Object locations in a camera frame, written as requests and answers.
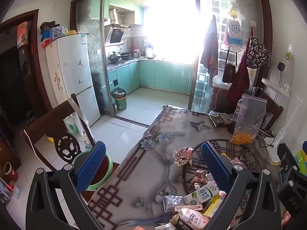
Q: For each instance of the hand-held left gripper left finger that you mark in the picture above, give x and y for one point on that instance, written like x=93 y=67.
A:
x=92 y=166

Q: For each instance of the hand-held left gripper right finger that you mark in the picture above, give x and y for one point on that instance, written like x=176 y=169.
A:
x=213 y=165

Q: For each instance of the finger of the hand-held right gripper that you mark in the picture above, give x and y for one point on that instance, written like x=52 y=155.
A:
x=286 y=155

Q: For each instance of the red bucket with green rim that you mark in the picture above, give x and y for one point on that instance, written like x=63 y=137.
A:
x=108 y=172

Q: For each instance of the pink paper ball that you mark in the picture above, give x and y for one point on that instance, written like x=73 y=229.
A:
x=200 y=178
x=183 y=155

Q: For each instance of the tall yellow box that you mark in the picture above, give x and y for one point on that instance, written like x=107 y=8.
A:
x=212 y=207

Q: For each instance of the green kitchen trash bin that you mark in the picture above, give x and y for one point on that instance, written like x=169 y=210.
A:
x=119 y=99

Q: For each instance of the person's right hand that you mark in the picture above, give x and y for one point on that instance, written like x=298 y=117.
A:
x=286 y=220

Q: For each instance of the white plastic jug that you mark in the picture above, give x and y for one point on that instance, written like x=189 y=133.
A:
x=87 y=140

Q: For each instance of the white green milk carton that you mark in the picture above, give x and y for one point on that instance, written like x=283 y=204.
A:
x=203 y=194

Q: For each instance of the dark snack packet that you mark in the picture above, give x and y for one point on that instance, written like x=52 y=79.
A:
x=219 y=119

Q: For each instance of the green plastic bottle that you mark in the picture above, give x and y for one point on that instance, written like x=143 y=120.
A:
x=72 y=124

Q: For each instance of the small flat pink box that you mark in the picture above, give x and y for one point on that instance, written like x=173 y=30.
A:
x=189 y=207

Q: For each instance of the clear bag of orange snacks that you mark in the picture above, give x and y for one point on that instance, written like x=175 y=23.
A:
x=249 y=122

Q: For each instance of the silver foil wrapper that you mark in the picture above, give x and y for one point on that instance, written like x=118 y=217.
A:
x=171 y=202

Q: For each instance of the pink white snack box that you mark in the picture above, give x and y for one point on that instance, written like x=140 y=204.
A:
x=191 y=220

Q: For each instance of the floral tablecloth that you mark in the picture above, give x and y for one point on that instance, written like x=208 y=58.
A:
x=153 y=172

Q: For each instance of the carved wooden chair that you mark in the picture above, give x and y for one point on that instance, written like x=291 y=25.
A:
x=48 y=124

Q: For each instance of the white desk lamp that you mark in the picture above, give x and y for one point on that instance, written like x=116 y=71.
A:
x=280 y=88

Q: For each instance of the red cup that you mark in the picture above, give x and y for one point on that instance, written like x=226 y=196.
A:
x=10 y=172

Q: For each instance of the red hanging cloth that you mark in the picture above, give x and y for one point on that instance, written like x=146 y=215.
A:
x=239 y=81

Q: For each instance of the black charger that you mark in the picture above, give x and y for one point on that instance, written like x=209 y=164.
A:
x=280 y=67

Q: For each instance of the black hanging bag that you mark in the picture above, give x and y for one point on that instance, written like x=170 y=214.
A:
x=229 y=73

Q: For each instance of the turquoise kitchen cabinets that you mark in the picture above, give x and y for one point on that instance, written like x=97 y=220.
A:
x=168 y=74

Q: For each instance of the white refrigerator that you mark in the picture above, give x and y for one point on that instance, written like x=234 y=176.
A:
x=72 y=64

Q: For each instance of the black white patterned bag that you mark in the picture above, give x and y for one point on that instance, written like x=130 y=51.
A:
x=257 y=52

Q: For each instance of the dark wooden door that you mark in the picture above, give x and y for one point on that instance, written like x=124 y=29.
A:
x=14 y=88

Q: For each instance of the black wok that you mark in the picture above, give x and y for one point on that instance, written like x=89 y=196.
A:
x=113 y=57

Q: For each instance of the glass sliding door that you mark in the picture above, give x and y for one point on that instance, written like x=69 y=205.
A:
x=93 y=52

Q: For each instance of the black frying pan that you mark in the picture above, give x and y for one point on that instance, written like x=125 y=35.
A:
x=125 y=56

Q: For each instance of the range hood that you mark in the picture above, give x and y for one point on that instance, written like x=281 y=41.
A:
x=117 y=36

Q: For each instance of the blue box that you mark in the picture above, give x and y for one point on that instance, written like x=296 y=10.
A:
x=48 y=38

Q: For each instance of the clear plastic drawer box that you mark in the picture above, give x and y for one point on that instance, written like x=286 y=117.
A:
x=57 y=31

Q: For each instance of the red hanging decoration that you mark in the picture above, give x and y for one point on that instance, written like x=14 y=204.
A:
x=22 y=34

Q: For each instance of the white wall socket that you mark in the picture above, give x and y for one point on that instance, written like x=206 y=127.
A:
x=287 y=58

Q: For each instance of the hanging wall organizer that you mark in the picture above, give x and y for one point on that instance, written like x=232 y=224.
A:
x=233 y=32

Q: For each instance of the silver exhaust duct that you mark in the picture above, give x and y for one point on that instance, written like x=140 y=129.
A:
x=113 y=15

